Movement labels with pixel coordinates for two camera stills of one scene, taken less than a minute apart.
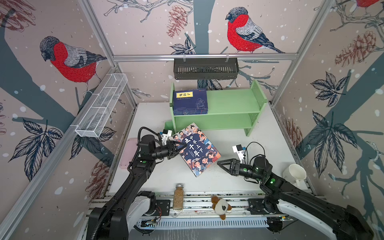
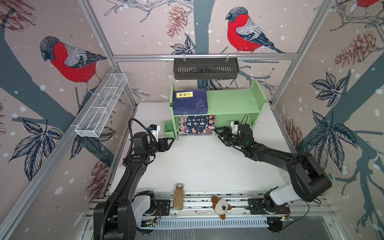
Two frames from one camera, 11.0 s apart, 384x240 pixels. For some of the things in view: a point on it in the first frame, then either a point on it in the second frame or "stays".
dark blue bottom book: [194, 99] stays
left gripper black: [170, 147] to [166, 147]
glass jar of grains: [178, 197] stays
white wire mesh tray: [100, 104] stays
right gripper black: [235, 165] to [227, 136]
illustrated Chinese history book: [201, 155] to [198, 125]
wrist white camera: [166, 134] to [155, 129]
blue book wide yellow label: [190, 113] stays
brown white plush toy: [220, 206] stays
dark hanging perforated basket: [206, 68] stays
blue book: [190, 111] stays
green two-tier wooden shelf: [227, 109] stays
